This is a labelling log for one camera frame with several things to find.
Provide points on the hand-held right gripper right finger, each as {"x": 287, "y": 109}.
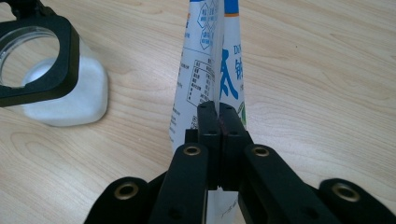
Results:
{"x": 232, "y": 140}

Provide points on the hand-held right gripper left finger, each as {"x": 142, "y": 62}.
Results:
{"x": 213, "y": 137}

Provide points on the white and blue bag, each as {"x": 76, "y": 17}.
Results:
{"x": 199, "y": 46}

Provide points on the clear jar with black lid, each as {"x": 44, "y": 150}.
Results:
{"x": 88, "y": 93}

